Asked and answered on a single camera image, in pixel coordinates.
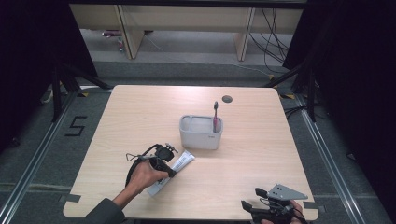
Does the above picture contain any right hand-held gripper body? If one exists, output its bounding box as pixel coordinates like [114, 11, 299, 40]
[250, 183, 309, 224]

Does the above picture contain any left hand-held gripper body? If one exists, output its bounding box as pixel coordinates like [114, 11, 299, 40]
[149, 142, 179, 175]

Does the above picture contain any white toothpaste tube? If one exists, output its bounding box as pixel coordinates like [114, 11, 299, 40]
[146, 149, 196, 198]

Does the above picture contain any grey plastic organizer container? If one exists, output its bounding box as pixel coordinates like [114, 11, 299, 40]
[178, 114, 224, 151]

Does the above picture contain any pink toothbrush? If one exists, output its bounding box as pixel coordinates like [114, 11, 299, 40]
[212, 101, 219, 133]

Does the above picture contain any person's right hand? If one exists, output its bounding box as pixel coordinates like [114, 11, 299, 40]
[261, 200, 305, 224]

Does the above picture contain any person's left hand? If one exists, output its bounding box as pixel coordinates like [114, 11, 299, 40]
[125, 160, 171, 196]

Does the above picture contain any grey tape strip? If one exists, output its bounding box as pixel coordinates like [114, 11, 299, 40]
[303, 201, 327, 215]
[58, 193, 82, 203]

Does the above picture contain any black metal stand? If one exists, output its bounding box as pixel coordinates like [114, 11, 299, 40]
[262, 60, 318, 123]
[50, 62, 114, 123]

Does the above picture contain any small pink floor object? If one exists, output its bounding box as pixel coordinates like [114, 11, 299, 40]
[102, 29, 126, 52]

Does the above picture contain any light wooden bench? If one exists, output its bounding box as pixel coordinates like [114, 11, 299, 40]
[68, 3, 304, 62]

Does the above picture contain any dark curtain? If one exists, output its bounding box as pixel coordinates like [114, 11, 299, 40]
[282, 0, 396, 216]
[0, 0, 98, 157]

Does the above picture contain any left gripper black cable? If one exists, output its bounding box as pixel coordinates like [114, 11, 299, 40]
[124, 143, 161, 189]

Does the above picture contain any metal floor rail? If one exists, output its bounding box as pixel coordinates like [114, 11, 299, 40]
[0, 91, 79, 224]
[293, 92, 367, 224]

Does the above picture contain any black floor cable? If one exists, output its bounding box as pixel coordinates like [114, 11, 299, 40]
[282, 104, 332, 121]

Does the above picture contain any bundle of black cables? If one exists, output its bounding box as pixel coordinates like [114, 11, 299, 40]
[247, 7, 291, 75]

